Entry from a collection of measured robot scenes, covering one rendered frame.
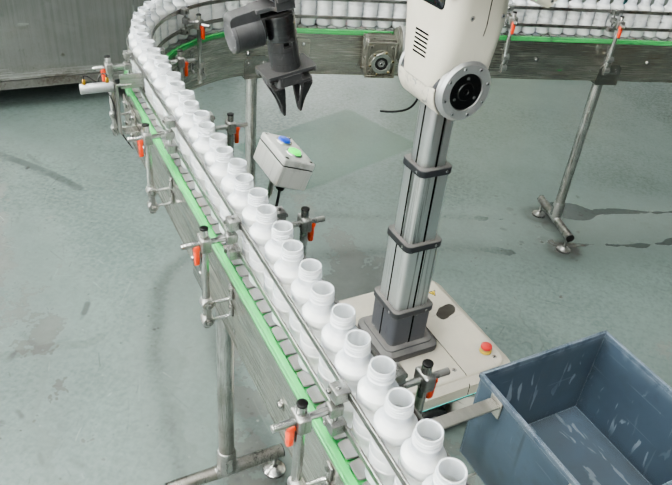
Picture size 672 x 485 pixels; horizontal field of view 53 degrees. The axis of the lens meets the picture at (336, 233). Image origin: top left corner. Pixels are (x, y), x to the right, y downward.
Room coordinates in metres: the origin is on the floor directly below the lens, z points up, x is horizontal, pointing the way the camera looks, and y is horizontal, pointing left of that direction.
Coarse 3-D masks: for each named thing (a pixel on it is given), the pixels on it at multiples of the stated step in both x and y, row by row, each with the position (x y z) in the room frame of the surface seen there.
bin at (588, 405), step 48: (480, 384) 0.88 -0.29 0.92; (528, 384) 0.95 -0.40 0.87; (576, 384) 1.02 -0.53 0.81; (624, 384) 0.96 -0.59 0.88; (480, 432) 0.85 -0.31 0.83; (528, 432) 0.76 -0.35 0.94; (576, 432) 0.96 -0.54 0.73; (624, 432) 0.93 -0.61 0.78; (528, 480) 0.74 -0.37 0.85; (576, 480) 0.67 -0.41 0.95; (624, 480) 0.85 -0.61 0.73
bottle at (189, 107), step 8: (184, 104) 1.43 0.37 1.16; (192, 104) 1.45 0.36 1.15; (184, 112) 1.42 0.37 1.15; (192, 112) 1.42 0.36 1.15; (184, 120) 1.42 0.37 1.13; (192, 120) 1.42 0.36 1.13; (184, 128) 1.41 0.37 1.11; (184, 144) 1.41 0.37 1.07; (184, 152) 1.41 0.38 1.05; (184, 168) 1.41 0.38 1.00
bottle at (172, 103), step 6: (174, 84) 1.55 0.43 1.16; (180, 84) 1.55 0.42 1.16; (174, 90) 1.52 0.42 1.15; (180, 90) 1.53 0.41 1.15; (174, 96) 1.52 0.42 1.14; (168, 102) 1.52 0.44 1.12; (174, 102) 1.52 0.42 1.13; (168, 108) 1.51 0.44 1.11; (174, 108) 1.51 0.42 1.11; (174, 114) 1.51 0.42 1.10; (174, 138) 1.51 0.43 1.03
